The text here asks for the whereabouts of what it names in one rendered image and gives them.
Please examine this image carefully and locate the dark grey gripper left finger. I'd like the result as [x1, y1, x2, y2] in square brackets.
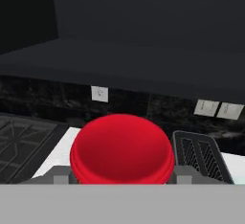
[19, 166, 78, 185]

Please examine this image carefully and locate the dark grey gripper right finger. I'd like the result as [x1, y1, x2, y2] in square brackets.
[167, 165, 224, 185]

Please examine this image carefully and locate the red lidded jam jar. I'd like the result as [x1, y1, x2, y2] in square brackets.
[69, 113, 176, 185]

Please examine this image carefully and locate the black slotted rack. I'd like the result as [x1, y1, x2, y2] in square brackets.
[171, 130, 235, 185]

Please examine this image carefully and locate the black hob with grates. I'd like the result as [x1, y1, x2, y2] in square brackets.
[0, 112, 70, 185]

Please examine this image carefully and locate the white wall switch plate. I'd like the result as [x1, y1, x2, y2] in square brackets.
[216, 101, 245, 122]
[193, 99, 221, 118]

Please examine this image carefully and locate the white wall socket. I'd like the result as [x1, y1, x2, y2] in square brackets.
[90, 85, 110, 103]

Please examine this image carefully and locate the dark wall cupboard run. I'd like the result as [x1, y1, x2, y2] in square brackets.
[0, 0, 245, 105]

